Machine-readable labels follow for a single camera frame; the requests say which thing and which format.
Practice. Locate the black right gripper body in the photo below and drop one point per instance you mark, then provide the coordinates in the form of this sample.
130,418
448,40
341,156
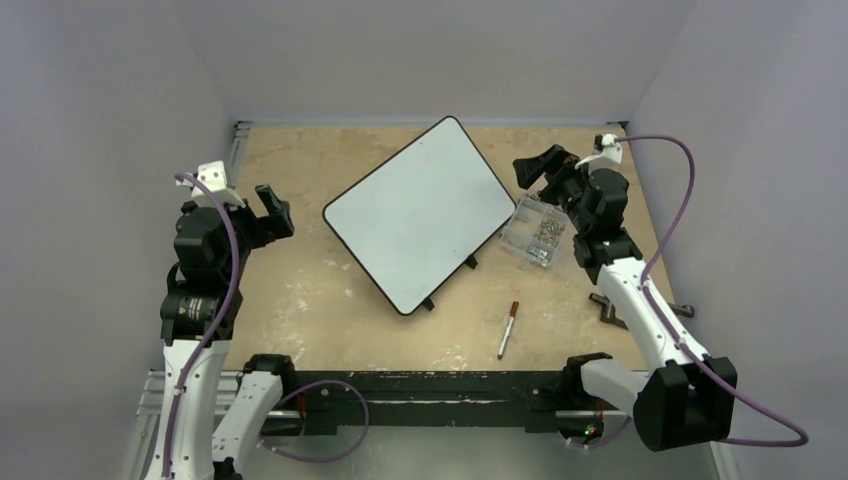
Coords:
556,177

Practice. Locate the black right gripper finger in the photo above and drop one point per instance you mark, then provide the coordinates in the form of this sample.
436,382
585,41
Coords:
526,178
548,162

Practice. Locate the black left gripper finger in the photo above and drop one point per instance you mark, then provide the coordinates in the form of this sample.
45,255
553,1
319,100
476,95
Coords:
269,199
278,221

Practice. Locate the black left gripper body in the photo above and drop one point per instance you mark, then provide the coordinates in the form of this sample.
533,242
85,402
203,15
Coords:
248,230

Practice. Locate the white whiteboard black frame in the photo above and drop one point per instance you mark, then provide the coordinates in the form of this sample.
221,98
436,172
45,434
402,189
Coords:
422,214

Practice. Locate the white marker pen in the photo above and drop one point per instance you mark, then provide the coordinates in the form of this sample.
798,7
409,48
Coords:
505,338

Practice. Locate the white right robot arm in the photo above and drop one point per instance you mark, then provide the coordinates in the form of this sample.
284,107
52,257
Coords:
679,400

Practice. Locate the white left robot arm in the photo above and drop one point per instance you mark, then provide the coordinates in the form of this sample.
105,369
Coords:
198,318

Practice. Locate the clear plastic screw box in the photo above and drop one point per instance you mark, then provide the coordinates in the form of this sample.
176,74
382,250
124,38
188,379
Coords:
536,232

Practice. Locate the black metal clamp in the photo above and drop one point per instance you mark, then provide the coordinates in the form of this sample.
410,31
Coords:
608,312

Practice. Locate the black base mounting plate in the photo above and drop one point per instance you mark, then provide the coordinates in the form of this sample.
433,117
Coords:
535,401

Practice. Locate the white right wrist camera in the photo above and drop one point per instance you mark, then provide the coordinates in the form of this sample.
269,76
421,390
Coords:
607,153

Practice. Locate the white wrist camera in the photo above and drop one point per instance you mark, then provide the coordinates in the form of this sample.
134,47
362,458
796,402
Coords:
213,176
607,153

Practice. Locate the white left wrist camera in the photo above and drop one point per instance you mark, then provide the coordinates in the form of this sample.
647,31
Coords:
213,176

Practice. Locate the aluminium extrusion rail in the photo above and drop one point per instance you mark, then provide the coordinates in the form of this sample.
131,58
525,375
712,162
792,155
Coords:
153,393

